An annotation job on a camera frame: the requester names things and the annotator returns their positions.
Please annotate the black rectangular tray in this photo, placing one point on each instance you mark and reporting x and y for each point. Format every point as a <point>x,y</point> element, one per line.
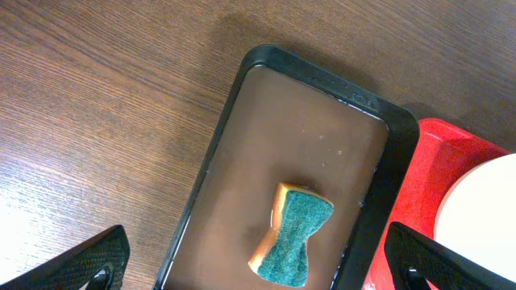
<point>289,125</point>

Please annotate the red plastic tray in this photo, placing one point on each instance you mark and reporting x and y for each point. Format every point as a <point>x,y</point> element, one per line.
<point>443,154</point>

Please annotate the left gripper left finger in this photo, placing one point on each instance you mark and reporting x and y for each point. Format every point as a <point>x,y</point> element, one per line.
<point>97,263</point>

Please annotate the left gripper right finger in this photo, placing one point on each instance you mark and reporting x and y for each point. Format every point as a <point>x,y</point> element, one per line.
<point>418,262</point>

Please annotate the white plate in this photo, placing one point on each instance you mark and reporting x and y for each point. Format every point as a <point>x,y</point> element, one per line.
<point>476,218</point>

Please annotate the green and yellow sponge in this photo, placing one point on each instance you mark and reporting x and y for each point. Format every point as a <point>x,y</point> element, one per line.
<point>297,214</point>

